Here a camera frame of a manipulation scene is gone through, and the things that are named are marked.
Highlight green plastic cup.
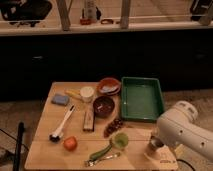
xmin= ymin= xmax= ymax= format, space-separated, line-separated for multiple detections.
xmin=112 ymin=132 xmax=129 ymax=149

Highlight dark metal cup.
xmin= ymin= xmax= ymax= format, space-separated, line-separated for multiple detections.
xmin=148 ymin=139 xmax=164 ymax=154

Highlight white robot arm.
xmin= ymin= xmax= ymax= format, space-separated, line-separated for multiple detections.
xmin=149 ymin=101 xmax=213 ymax=162

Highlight green plastic tray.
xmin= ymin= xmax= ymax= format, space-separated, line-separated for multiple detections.
xmin=120 ymin=77 xmax=164 ymax=122

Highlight orange bowl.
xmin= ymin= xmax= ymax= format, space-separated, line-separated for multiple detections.
xmin=97 ymin=77 xmax=121 ymax=95

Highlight dark red bowl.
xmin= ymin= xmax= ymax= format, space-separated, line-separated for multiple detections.
xmin=93 ymin=96 xmax=115 ymax=118

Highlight white cup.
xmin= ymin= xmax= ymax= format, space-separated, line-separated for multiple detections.
xmin=80 ymin=86 xmax=94 ymax=102

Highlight wooden block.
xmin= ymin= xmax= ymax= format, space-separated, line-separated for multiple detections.
xmin=83 ymin=108 xmax=94 ymax=131

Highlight dark red grapes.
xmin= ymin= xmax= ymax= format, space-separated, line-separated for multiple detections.
xmin=104 ymin=119 xmax=123 ymax=138

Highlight blue sponge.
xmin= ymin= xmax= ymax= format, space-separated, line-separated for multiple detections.
xmin=51 ymin=94 xmax=69 ymax=106

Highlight green pepper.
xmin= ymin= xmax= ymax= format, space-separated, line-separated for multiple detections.
xmin=89 ymin=141 xmax=112 ymax=161

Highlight orange tomato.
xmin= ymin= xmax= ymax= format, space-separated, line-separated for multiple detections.
xmin=63 ymin=136 xmax=77 ymax=151

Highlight white dish brush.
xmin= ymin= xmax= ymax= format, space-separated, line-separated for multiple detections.
xmin=49 ymin=106 xmax=75 ymax=142

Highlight white bottle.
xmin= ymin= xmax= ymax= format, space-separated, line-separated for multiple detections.
xmin=83 ymin=0 xmax=101 ymax=23

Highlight black pole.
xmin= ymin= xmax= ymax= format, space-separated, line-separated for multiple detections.
xmin=13 ymin=122 xmax=25 ymax=171

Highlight black office chair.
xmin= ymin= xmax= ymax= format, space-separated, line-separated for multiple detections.
xmin=0 ymin=0 xmax=52 ymax=27

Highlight black cable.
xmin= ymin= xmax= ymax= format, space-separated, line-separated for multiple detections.
xmin=175 ymin=158 xmax=194 ymax=171

